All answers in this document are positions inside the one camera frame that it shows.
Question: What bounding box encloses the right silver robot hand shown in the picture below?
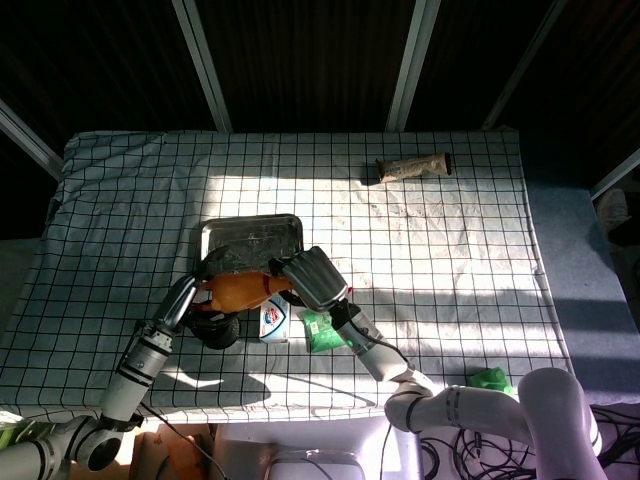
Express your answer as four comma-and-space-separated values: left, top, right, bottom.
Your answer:
268, 245, 350, 312

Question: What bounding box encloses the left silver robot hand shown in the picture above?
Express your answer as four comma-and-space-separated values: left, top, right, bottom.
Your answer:
152, 244, 231, 335

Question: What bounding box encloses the orange rubber chicken toy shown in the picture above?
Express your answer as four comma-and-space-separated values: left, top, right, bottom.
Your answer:
192, 269, 296, 316

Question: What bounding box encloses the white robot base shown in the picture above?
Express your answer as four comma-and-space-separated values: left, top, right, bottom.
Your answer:
214, 419, 419, 480

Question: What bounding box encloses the rectangular metal tray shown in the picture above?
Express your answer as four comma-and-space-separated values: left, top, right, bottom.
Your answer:
199, 213, 305, 275

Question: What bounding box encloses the green plastic block toy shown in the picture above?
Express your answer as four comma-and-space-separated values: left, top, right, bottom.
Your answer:
467, 366, 515, 399

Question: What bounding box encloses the black mesh pen cup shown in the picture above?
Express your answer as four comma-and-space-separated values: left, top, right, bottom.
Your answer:
189, 313, 241, 350

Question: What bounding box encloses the white blue soap box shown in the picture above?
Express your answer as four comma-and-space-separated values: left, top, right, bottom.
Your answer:
258, 294, 291, 345

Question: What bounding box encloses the green foil packet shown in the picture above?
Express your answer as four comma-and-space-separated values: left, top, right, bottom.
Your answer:
301, 308, 348, 354

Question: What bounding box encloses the white black checked tablecloth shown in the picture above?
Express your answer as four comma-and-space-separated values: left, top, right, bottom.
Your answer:
0, 129, 584, 424

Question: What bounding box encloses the brown cardboard box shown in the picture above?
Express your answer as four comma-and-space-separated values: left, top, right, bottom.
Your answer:
129, 423, 216, 480

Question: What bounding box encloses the brown snack bar wrapper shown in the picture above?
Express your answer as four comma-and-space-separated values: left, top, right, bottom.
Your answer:
374, 152, 454, 184

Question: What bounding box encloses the aluminium frame rail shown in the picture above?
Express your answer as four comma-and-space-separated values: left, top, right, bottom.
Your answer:
0, 97, 64, 181
589, 147, 640, 201

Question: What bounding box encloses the black cable bundle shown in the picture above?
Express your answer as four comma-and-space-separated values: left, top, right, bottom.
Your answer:
419, 402, 640, 480

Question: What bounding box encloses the aluminium frame post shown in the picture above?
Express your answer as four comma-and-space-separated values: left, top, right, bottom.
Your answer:
482, 0, 556, 130
172, 0, 234, 133
385, 0, 442, 132

